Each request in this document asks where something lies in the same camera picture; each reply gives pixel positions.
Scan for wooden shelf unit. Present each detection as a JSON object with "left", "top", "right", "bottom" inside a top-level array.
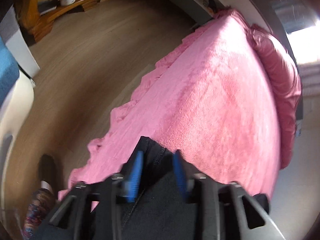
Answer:
[{"left": 14, "top": 0, "right": 100, "bottom": 43}]

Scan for blue cushioned chair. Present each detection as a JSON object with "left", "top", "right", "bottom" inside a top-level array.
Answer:
[{"left": 1, "top": 7, "right": 40, "bottom": 140}]

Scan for patterned trouser leg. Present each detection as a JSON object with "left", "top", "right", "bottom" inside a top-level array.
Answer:
[{"left": 22, "top": 188, "right": 56, "bottom": 239}]

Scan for pink bed blanket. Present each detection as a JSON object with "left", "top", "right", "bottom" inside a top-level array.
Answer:
[{"left": 68, "top": 10, "right": 280, "bottom": 197}]

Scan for dark headboard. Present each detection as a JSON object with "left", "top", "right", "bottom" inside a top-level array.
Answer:
[{"left": 247, "top": 0, "right": 304, "bottom": 120}]

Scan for beige window curtain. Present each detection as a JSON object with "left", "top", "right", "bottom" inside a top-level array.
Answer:
[{"left": 298, "top": 62, "right": 320, "bottom": 97}]

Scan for black pants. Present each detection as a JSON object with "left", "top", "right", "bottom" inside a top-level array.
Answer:
[{"left": 92, "top": 135, "right": 271, "bottom": 240}]

